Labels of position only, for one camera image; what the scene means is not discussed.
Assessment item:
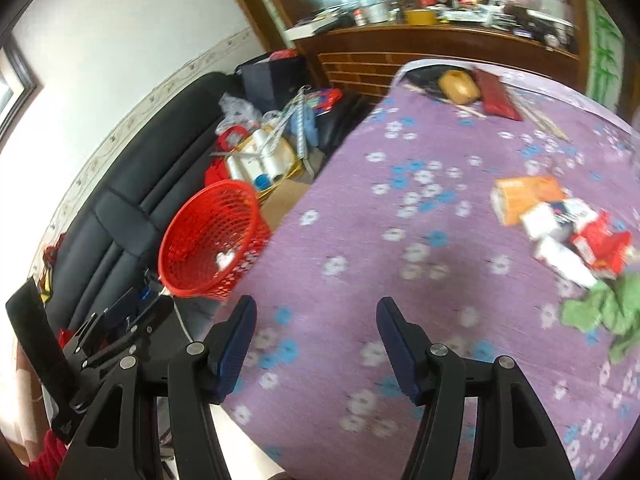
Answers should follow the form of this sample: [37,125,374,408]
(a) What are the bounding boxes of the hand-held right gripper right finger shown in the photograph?
[376,296,576,480]

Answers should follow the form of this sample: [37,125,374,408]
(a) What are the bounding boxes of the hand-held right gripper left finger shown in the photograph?
[55,295,258,480]

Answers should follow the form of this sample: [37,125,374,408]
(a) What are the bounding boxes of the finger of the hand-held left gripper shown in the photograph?
[75,287,151,356]
[82,297,175,386]

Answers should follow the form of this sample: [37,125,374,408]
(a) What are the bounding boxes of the red plastic basket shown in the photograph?
[159,180,273,303]

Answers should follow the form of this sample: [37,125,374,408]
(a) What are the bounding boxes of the orange medicine box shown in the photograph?
[491,176,568,227]

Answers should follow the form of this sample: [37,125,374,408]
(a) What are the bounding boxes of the red white wipes packet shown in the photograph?
[570,210,636,273]

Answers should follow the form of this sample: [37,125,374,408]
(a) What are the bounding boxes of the red yellow cloth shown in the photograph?
[42,232,67,306]

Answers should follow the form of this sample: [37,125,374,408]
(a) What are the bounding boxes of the black leather sofa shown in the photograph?
[30,71,371,341]

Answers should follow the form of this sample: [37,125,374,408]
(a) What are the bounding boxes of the brown cardboard sheet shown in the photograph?
[259,179,312,232]

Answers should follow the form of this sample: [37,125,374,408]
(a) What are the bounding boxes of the white plastic film roll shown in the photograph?
[249,129,275,157]
[260,154,287,186]
[226,156,264,182]

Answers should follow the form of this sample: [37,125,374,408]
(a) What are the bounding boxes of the blue white tissue pack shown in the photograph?
[531,236,598,287]

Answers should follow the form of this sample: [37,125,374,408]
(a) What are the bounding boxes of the small white dark printed carton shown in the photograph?
[520,199,598,241]

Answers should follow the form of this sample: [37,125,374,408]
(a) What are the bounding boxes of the green towel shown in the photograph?
[560,277,640,366]

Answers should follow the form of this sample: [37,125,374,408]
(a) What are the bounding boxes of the clear plastic bag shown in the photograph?
[217,92,266,136]

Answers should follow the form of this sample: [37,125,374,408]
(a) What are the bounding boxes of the blue cloth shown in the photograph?
[300,110,322,147]

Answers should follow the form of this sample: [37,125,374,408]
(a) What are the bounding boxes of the dark framed window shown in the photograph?
[0,47,39,147]

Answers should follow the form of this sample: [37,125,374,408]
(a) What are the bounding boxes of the red printed plastic bag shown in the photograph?
[305,89,344,114]

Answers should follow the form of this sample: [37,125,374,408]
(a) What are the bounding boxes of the dark blue paper bag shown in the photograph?
[235,52,313,111]

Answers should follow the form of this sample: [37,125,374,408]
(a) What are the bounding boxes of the yellow tape roll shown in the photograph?
[439,70,482,106]

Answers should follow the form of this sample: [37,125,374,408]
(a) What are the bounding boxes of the black flat item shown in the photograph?
[406,66,453,98]

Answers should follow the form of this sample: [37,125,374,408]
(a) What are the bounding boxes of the dark red packet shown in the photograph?
[472,69,523,122]

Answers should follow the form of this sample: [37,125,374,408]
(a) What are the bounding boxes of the paper wrapped chopsticks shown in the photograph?
[512,94,572,142]

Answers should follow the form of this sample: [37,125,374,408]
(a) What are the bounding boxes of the wooden counter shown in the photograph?
[292,25,588,106]

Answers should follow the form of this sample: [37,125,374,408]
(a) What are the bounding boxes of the white flat box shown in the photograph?
[287,9,342,36]

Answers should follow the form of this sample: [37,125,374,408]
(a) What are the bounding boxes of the metal pot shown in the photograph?
[355,0,391,25]

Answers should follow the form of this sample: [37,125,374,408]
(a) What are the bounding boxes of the assorted clutter pile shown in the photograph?
[435,0,576,46]

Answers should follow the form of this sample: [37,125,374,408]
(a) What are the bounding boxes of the green bamboo wall decal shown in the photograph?
[585,0,632,111]

